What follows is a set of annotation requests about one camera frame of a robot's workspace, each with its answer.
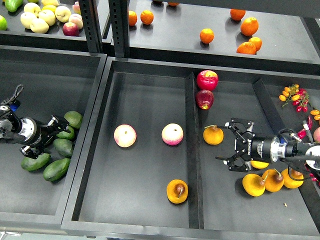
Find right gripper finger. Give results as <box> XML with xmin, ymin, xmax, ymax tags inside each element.
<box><xmin>215</xmin><ymin>153</ymin><xmax>252</xmax><ymax>172</ymax></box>
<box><xmin>221</xmin><ymin>117</ymin><xmax>254</xmax><ymax>144</ymax></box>

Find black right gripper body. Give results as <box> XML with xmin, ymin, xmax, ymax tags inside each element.
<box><xmin>235</xmin><ymin>135</ymin><xmax>280</xmax><ymax>164</ymax></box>

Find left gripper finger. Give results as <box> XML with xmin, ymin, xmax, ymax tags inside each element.
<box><xmin>46</xmin><ymin>114</ymin><xmax>71</xmax><ymax>134</ymax></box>
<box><xmin>20</xmin><ymin>142</ymin><xmax>51</xmax><ymax>159</ymax></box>

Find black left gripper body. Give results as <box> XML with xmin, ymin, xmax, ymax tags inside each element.
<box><xmin>18</xmin><ymin>117</ymin><xmax>54</xmax><ymax>145</ymax></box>

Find dark green avocado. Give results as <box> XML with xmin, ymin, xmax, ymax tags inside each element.
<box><xmin>20</xmin><ymin>153</ymin><xmax>51</xmax><ymax>172</ymax></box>

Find yellow pear with brown stem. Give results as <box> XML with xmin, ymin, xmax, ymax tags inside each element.
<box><xmin>166</xmin><ymin>179</ymin><xmax>189</xmax><ymax>204</ymax></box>

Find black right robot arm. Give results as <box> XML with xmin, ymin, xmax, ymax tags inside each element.
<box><xmin>216</xmin><ymin>118</ymin><xmax>320</xmax><ymax>180</ymax></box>

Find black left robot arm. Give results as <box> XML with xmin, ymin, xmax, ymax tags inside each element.
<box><xmin>0</xmin><ymin>84</ymin><xmax>71</xmax><ymax>159</ymax></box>

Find green avocado top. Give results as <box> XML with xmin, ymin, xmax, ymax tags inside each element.
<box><xmin>64</xmin><ymin>110</ymin><xmax>83</xmax><ymax>129</ymax></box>

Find yellow pear upper right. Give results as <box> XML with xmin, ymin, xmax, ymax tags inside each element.
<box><xmin>250</xmin><ymin>160</ymin><xmax>269</xmax><ymax>170</ymax></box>

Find green avocado bottom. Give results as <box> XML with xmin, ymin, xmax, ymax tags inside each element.
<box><xmin>43</xmin><ymin>158</ymin><xmax>71</xmax><ymax>182</ymax></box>

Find yellow pear lower left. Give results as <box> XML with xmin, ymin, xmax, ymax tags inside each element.
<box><xmin>242</xmin><ymin>173</ymin><xmax>266</xmax><ymax>197</ymax></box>

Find yellow pear near divider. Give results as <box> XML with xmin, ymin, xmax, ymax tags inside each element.
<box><xmin>203</xmin><ymin>125</ymin><xmax>224</xmax><ymax>145</ymax></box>

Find yellow pear lower middle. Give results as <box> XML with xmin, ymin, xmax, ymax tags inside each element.
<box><xmin>262</xmin><ymin>169</ymin><xmax>284</xmax><ymax>193</ymax></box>

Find yellow pear lower right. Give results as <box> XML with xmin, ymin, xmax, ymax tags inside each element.
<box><xmin>281</xmin><ymin>168</ymin><xmax>304</xmax><ymax>189</ymax></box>

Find red chili pepper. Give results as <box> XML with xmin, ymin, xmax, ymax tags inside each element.
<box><xmin>297</xmin><ymin>115</ymin><xmax>313</xmax><ymax>142</ymax></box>

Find black left tray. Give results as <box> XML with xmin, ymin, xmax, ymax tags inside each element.
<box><xmin>0</xmin><ymin>45</ymin><xmax>107</xmax><ymax>233</ymax></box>

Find black tray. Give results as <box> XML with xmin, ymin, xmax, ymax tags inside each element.
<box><xmin>61</xmin><ymin>58</ymin><xmax>320</xmax><ymax>240</ymax></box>
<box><xmin>0</xmin><ymin>45</ymin><xmax>107</xmax><ymax>233</ymax></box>

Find dark red apple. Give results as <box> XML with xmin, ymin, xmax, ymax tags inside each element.
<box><xmin>195</xmin><ymin>89</ymin><xmax>215</xmax><ymax>110</ymax></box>

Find pink peach right edge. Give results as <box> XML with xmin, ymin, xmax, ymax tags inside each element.
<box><xmin>313</xmin><ymin>127</ymin><xmax>320</xmax><ymax>143</ymax></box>

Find cherry tomato bunch bottom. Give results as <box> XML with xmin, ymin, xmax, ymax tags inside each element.
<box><xmin>309</xmin><ymin>169</ymin><xmax>320</xmax><ymax>182</ymax></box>

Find cherry tomato bunch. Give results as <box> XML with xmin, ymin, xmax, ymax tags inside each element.
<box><xmin>309</xmin><ymin>169</ymin><xmax>320</xmax><ymax>182</ymax></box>
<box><xmin>278</xmin><ymin>84</ymin><xmax>309</xmax><ymax>113</ymax></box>

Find orange cherry tomatoes pair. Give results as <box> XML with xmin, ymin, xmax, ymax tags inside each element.
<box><xmin>310</xmin><ymin>109</ymin><xmax>320</xmax><ymax>121</ymax></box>

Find bright red apple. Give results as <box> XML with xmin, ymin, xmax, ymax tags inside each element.
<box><xmin>196</xmin><ymin>70</ymin><xmax>219</xmax><ymax>92</ymax></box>

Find cherry tomato bunch top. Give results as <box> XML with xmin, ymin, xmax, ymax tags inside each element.
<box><xmin>278</xmin><ymin>84</ymin><xmax>309</xmax><ymax>113</ymax></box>

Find pink yellow peach left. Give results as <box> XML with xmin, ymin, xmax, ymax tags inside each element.
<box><xmin>113</xmin><ymin>124</ymin><xmax>137</xmax><ymax>148</ymax></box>

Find pink yellow peach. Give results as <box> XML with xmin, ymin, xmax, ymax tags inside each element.
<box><xmin>113</xmin><ymin>124</ymin><xmax>137</xmax><ymax>148</ymax></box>
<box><xmin>161</xmin><ymin>123</ymin><xmax>184</xmax><ymax>146</ymax></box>

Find pink yellow peach right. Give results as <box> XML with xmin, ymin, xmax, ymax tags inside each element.
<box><xmin>161</xmin><ymin>123</ymin><xmax>184</xmax><ymax>146</ymax></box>

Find orange on shelf front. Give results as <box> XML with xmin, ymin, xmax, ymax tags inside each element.
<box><xmin>236</xmin><ymin>41</ymin><xmax>257</xmax><ymax>55</ymax></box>

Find orange on shelf right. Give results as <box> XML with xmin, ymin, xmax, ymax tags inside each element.
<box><xmin>248</xmin><ymin>36</ymin><xmax>263</xmax><ymax>52</ymax></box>

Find black centre tray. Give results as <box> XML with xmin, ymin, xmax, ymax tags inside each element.
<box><xmin>61</xmin><ymin>58</ymin><xmax>320</xmax><ymax>240</ymax></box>

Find red apple on shelf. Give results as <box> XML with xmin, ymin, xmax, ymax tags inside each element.
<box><xmin>62</xmin><ymin>22</ymin><xmax>80</xmax><ymax>37</ymax></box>

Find orange on shelf middle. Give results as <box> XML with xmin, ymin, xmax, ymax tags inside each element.
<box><xmin>199</xmin><ymin>28</ymin><xmax>215</xmax><ymax>44</ymax></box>

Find pale yellow apple front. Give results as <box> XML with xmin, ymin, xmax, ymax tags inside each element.
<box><xmin>30</xmin><ymin>18</ymin><xmax>50</xmax><ymax>34</ymax></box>

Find large orange on shelf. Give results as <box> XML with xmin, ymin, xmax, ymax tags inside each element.
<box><xmin>240</xmin><ymin>17</ymin><xmax>259</xmax><ymax>37</ymax></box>

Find pink peach on shelf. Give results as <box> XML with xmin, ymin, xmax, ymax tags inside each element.
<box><xmin>68</xmin><ymin>13</ymin><xmax>84</xmax><ymax>30</ymax></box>

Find pale yellow apple middle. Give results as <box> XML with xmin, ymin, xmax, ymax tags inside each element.
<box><xmin>38</xmin><ymin>9</ymin><xmax>56</xmax><ymax>26</ymax></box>

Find pale yellow apple right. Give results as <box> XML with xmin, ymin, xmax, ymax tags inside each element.
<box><xmin>55</xmin><ymin>5</ymin><xmax>72</xmax><ymax>23</ymax></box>

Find pale yellow apple left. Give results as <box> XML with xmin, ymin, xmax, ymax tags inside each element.
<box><xmin>20</xmin><ymin>12</ymin><xmax>37</xmax><ymax>30</ymax></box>

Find black shelf post left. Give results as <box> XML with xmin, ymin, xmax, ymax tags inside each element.
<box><xmin>79</xmin><ymin>0</ymin><xmax>103</xmax><ymax>54</ymax></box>

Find black shelf post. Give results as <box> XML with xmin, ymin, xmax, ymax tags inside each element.
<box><xmin>79</xmin><ymin>0</ymin><xmax>103</xmax><ymax>54</ymax></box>
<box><xmin>108</xmin><ymin>0</ymin><xmax>130</xmax><ymax>58</ymax></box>

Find black shelf post right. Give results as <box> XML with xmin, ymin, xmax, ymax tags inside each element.
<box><xmin>108</xmin><ymin>0</ymin><xmax>130</xmax><ymax>58</ymax></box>

